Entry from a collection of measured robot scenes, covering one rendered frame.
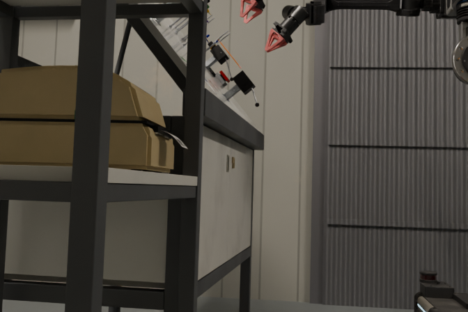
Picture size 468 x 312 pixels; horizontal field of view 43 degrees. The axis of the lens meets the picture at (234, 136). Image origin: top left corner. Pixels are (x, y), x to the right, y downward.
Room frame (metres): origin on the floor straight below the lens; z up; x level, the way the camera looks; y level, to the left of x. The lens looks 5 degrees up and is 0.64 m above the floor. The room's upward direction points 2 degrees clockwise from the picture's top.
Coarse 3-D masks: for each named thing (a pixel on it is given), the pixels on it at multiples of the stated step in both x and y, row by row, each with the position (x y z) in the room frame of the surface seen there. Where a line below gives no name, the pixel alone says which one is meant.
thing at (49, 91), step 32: (0, 96) 1.07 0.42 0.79; (32, 96) 1.07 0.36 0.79; (64, 96) 1.06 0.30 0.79; (128, 96) 1.05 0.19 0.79; (0, 128) 1.07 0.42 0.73; (32, 128) 1.06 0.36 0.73; (64, 128) 1.06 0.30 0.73; (128, 128) 1.05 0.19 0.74; (160, 128) 1.10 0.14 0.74; (0, 160) 1.07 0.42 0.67; (32, 160) 1.06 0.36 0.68; (64, 160) 1.06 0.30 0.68; (128, 160) 1.05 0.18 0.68; (160, 160) 1.12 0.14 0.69
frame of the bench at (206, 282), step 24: (168, 120) 1.37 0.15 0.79; (168, 216) 1.37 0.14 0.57; (168, 240) 1.37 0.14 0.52; (168, 264) 1.37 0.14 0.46; (240, 264) 2.50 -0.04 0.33; (24, 288) 1.43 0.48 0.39; (48, 288) 1.42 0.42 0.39; (120, 288) 1.40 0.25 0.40; (144, 288) 1.41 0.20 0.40; (168, 288) 1.37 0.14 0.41; (240, 288) 2.50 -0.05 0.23
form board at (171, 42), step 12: (156, 24) 1.44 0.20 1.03; (156, 36) 1.38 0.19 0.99; (168, 36) 1.52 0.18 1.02; (180, 36) 2.17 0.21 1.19; (168, 48) 1.37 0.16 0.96; (180, 48) 1.65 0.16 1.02; (180, 60) 1.37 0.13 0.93; (216, 84) 2.00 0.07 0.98; (216, 96) 1.55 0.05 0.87; (240, 108) 2.41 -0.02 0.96
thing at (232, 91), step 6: (240, 72) 1.91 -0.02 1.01; (234, 78) 1.91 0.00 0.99; (240, 78) 1.91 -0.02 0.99; (246, 78) 1.91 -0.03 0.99; (240, 84) 1.91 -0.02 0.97; (246, 84) 1.91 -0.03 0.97; (252, 84) 1.90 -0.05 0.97; (234, 90) 1.94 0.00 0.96; (246, 90) 1.91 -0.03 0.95; (252, 90) 1.92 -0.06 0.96; (228, 96) 1.93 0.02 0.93
